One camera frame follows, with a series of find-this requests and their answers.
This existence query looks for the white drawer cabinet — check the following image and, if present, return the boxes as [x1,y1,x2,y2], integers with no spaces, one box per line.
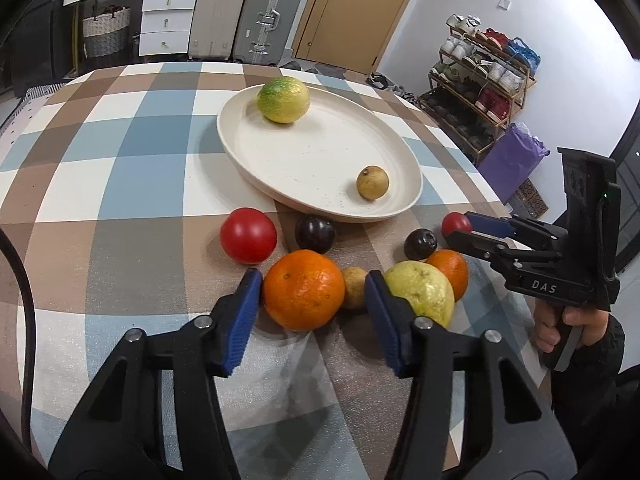
[62,0,201,58]

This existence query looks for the green yellow citrus fruit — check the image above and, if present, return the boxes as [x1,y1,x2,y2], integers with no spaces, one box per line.
[256,76,311,125]
[383,260,456,328]

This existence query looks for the large red tomato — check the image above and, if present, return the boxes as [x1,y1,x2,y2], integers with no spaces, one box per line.
[220,207,278,265]

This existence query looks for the checkered tablecloth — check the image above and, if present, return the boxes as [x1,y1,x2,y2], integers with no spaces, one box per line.
[0,60,551,480]

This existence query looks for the patterned doormat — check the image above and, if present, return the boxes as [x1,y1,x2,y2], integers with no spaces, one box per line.
[510,179,550,220]

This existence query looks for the dark purple plum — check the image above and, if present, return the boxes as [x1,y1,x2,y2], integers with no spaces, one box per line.
[294,215,336,255]
[403,228,439,261]

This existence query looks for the woven laundry basket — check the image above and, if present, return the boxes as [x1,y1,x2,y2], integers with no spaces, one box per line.
[82,6,132,59]

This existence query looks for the small brown fruit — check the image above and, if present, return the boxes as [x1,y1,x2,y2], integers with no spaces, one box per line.
[356,165,390,201]
[341,266,370,310]

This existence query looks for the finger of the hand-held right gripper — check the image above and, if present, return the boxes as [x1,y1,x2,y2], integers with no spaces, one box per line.
[445,230,532,273]
[465,212,569,256]

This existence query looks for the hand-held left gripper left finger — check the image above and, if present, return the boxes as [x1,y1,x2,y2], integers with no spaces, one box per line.
[47,267,264,480]

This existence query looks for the silver suitcase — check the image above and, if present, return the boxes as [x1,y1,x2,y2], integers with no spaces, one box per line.
[234,0,307,66]

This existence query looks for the small orange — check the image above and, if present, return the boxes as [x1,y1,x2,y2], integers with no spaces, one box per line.
[425,249,470,303]

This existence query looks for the small red tomato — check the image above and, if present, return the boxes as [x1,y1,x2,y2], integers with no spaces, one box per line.
[441,212,473,238]

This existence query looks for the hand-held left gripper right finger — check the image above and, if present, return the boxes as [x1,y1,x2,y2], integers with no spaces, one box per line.
[364,270,581,480]

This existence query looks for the wooden door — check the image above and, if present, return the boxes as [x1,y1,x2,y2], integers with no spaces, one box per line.
[292,0,431,75]

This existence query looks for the person's right hand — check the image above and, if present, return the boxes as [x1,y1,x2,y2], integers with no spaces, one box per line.
[532,302,612,357]

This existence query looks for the cream round plate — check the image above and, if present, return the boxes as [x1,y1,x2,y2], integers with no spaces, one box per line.
[216,84,423,223]

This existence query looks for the wooden shoe rack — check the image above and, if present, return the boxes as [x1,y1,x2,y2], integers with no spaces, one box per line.
[419,14,538,163]

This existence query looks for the rows of assorted shoes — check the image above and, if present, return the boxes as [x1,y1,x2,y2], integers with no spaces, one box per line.
[422,14,542,153]

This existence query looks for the scattered dark shoes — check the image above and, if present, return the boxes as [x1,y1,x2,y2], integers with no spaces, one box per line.
[367,71,421,107]

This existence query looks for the black cable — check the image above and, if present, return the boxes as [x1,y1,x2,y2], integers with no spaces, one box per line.
[0,227,38,461]

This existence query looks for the beige suitcase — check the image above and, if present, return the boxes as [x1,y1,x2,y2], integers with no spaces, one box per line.
[188,0,253,61]

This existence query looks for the person's right forearm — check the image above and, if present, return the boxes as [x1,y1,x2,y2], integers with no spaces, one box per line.
[550,312,640,463]

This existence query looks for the white dotted blanket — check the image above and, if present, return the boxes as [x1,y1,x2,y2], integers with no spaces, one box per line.
[0,91,56,138]

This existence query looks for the purple bag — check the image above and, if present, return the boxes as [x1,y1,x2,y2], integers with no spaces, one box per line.
[477,122,551,206]

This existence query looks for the large orange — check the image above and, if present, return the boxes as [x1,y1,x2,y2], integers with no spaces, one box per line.
[262,249,347,332]

